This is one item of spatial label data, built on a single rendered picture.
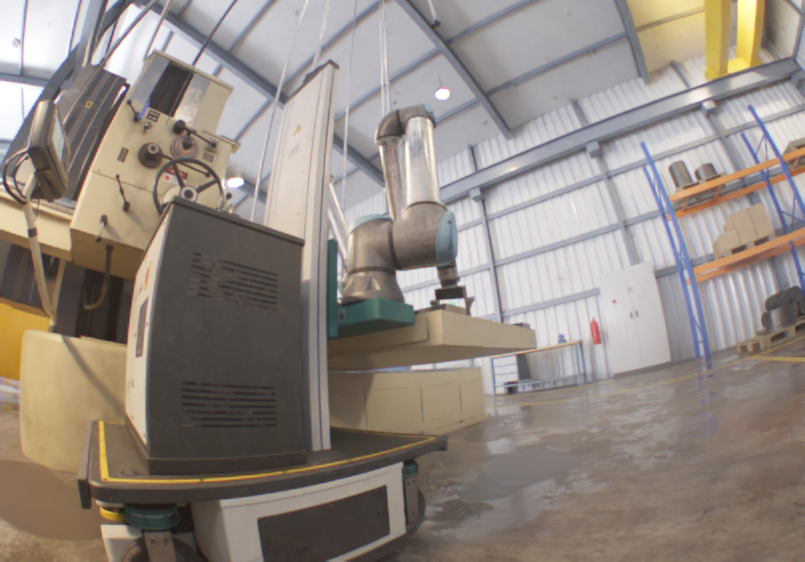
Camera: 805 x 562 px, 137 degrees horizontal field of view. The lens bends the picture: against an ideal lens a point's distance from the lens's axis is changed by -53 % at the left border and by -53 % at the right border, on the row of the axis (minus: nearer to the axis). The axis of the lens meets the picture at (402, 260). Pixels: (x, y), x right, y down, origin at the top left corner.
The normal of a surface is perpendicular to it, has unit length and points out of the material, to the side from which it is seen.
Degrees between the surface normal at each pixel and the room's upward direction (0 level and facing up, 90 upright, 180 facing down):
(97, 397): 90
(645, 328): 90
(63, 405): 90
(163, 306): 90
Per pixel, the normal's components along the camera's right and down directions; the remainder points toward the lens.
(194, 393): 0.76, -0.27
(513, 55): -0.06, 0.87
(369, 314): -0.64, -0.24
